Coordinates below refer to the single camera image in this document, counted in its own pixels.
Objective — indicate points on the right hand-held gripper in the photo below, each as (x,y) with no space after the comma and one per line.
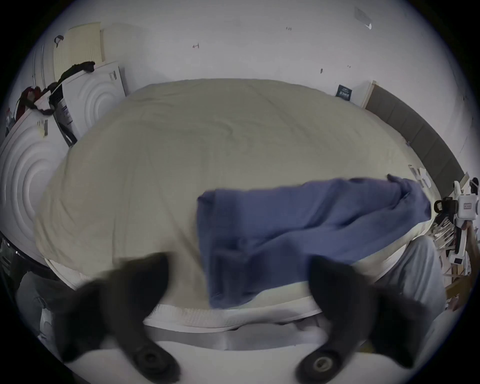
(467,210)

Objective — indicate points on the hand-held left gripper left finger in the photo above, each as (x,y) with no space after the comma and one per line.
(123,300)

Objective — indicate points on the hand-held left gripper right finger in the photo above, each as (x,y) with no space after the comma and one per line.
(345,307)

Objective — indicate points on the small white item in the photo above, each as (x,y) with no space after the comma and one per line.
(422,176)

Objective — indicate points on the person's legs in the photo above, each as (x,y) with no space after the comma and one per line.
(416,273)

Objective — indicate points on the grey padded headboard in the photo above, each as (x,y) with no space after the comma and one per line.
(416,127)

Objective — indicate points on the dark blue garment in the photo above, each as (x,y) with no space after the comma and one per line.
(285,221)

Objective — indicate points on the bed with beige sheet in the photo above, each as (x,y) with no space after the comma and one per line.
(187,157)

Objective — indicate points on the white washing machine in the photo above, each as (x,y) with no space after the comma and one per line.
(97,101)
(26,176)

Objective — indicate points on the small dark blue box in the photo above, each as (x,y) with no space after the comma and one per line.
(344,92)

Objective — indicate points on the red and black cloth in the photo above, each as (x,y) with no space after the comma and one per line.
(33,98)

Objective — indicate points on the beige ribbed panel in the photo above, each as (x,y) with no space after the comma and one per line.
(77,48)

